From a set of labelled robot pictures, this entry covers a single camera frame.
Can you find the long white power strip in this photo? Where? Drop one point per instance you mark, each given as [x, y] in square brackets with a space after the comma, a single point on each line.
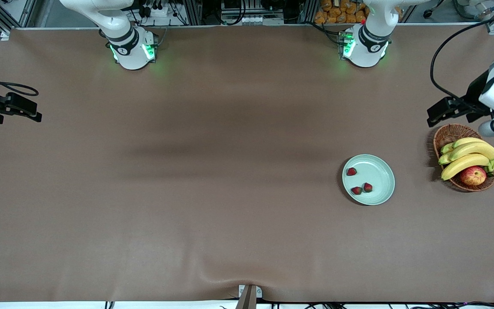
[260, 20]

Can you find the yellow green banana bunch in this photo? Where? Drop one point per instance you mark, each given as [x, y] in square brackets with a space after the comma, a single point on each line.
[472, 150]

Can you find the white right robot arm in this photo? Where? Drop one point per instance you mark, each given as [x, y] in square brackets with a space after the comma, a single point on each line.
[133, 56]

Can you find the red strawberry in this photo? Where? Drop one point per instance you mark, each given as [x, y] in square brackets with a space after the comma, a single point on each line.
[351, 171]
[368, 187]
[356, 190]

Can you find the bag of orange buns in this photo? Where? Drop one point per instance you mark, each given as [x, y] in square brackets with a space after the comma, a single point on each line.
[337, 13]

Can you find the red apple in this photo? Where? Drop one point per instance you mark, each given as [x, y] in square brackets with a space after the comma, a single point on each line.
[473, 176]

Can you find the white power strip with plugs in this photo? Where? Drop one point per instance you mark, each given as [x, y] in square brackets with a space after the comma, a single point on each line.
[155, 10]

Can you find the brown wicker basket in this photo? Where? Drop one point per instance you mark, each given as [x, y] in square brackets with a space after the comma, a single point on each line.
[448, 135]

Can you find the light green plate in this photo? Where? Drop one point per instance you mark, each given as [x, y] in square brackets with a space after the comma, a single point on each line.
[378, 171]

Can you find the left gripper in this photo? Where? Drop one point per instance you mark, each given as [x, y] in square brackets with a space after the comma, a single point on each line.
[474, 95]

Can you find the brown table cloth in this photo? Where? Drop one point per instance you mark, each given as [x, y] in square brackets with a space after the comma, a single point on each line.
[230, 236]

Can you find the black chair caster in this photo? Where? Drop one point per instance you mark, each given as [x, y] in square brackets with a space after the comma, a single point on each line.
[428, 13]

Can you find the metal bracket with brown bar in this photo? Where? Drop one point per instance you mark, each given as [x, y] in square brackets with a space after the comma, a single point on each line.
[250, 296]

